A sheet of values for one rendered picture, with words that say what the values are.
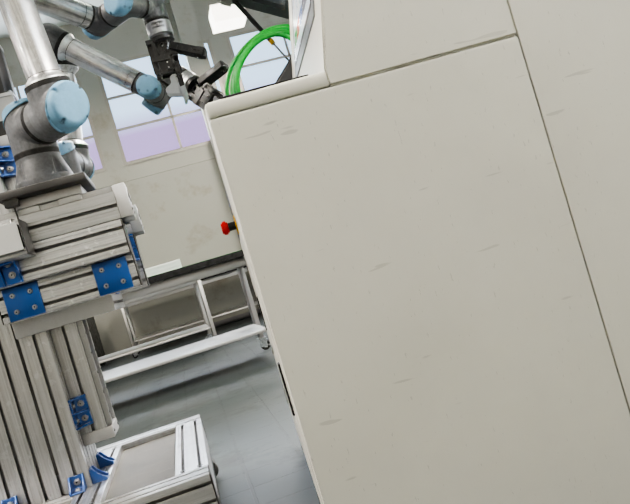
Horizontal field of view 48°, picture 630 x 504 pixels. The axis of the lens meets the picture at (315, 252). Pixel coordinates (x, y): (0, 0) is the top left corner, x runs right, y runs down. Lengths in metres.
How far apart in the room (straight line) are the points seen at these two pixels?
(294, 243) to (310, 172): 0.13
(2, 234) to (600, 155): 1.32
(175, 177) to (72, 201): 8.62
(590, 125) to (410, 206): 0.37
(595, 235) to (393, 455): 0.54
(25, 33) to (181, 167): 8.69
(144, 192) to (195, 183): 0.74
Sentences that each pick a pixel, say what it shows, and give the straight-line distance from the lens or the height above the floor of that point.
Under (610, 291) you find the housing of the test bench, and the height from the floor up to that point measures 0.45.
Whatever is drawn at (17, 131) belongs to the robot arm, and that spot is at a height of 1.19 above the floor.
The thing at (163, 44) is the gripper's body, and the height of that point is 1.41.
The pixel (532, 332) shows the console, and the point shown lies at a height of 0.43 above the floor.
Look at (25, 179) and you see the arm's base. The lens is 1.96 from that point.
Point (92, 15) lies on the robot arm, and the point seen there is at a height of 1.52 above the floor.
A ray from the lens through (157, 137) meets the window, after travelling 10.62.
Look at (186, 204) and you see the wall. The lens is 10.48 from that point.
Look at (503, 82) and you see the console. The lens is 1.36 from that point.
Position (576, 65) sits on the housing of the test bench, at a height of 0.87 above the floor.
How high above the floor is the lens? 0.68
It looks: level
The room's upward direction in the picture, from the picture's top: 17 degrees counter-clockwise
